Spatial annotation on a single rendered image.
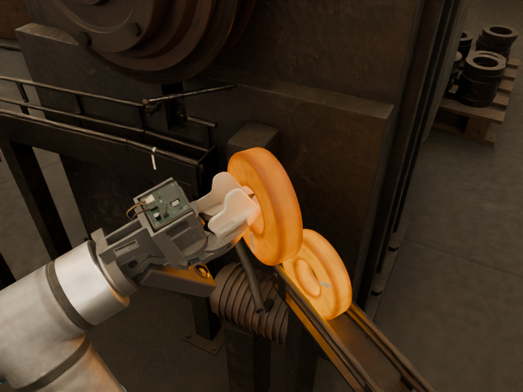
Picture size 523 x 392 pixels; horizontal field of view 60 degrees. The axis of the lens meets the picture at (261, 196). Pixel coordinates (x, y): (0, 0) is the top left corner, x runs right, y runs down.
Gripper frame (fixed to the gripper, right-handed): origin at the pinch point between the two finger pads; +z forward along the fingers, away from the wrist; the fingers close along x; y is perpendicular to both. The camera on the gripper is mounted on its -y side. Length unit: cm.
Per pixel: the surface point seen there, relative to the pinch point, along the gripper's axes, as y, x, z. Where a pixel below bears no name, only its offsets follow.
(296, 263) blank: -22.9, 3.2, 2.4
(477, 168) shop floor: -130, 63, 118
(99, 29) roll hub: 10.9, 42.2, -6.1
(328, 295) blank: -22.2, -5.3, 3.2
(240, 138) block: -15.1, 29.8, 7.4
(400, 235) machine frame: -105, 42, 55
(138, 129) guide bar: -21, 58, -9
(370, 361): -30.1, -14.6, 3.6
